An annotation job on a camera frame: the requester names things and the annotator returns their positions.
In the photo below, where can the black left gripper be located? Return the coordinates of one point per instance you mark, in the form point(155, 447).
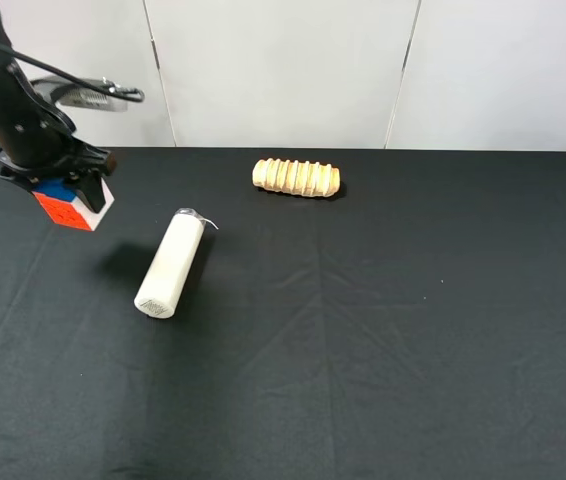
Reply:
point(37, 142)

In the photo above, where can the ridged tan bread loaf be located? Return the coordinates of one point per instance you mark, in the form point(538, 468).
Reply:
point(296, 178)

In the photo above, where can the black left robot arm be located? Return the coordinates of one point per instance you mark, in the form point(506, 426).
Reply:
point(37, 141)

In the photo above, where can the white wrapped cylinder package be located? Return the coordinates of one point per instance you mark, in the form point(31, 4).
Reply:
point(163, 283)

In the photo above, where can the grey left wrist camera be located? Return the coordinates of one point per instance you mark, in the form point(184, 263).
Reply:
point(57, 90)

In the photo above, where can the black tablecloth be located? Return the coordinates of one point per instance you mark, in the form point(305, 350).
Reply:
point(413, 327)

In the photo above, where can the multicoloured puzzle cube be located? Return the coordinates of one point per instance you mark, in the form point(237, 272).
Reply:
point(65, 208)

